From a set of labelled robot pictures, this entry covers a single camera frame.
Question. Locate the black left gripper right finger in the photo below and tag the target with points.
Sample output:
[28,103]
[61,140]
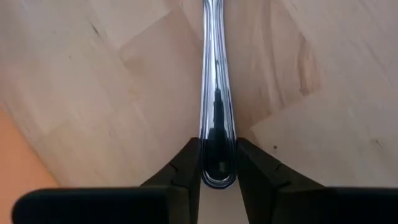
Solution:
[258,174]

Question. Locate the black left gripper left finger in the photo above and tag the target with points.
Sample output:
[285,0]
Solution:
[183,174]

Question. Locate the all-steel table knife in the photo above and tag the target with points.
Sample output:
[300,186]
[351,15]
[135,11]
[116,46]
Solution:
[217,62]

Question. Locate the orange translucent plastic bin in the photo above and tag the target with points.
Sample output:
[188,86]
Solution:
[15,174]

